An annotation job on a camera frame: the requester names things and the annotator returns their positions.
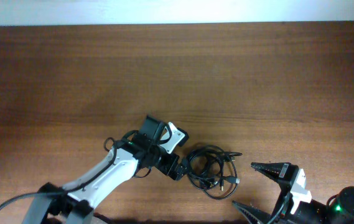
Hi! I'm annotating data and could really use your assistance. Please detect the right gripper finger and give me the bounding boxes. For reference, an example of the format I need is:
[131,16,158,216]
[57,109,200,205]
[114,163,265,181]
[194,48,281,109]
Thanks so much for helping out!
[251,162,284,184]
[232,200,271,224]

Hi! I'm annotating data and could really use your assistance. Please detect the thick black USB cable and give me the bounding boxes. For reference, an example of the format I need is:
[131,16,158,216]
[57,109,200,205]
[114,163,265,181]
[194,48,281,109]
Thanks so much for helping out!
[185,144,243,200]

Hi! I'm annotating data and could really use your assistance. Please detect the thin black USB cable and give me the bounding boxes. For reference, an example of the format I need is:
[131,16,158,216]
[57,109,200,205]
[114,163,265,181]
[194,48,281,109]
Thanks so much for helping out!
[192,151,241,191]

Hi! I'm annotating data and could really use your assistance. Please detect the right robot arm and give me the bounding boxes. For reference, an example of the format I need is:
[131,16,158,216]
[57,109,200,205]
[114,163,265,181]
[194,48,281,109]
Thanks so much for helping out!
[232,162,354,224]

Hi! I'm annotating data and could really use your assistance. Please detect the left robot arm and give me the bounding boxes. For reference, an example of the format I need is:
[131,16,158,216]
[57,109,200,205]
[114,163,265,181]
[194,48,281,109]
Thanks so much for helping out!
[23,116,189,223]

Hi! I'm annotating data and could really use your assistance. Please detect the left camera black cable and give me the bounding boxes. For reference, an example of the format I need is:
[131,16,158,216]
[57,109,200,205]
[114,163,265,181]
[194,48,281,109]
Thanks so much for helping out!
[0,123,173,224]

